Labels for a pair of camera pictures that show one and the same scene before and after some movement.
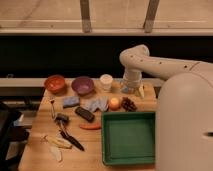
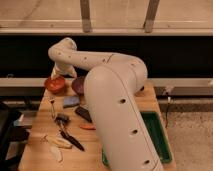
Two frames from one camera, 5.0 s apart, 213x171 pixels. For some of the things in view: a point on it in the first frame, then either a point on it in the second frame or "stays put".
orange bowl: [55, 83] stays put
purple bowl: [83, 85] stays put
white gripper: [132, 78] -> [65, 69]
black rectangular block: [85, 114] stays put
